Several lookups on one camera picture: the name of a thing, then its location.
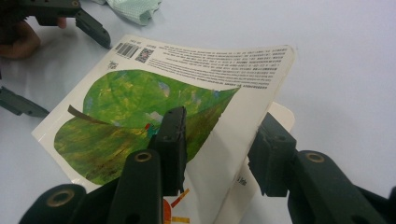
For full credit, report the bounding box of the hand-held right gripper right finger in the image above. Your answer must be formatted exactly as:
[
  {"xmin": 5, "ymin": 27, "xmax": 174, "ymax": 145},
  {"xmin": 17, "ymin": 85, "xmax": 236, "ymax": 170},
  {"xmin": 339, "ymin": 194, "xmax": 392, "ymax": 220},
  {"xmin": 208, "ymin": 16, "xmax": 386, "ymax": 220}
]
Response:
[{"xmin": 247, "ymin": 112, "xmax": 298, "ymax": 198}]

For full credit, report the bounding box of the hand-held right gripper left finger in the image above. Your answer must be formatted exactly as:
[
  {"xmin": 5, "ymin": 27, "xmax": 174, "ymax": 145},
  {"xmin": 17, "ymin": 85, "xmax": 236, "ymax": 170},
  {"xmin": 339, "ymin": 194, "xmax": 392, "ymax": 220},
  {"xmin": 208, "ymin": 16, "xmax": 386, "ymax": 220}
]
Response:
[{"xmin": 148, "ymin": 105, "xmax": 189, "ymax": 198}]

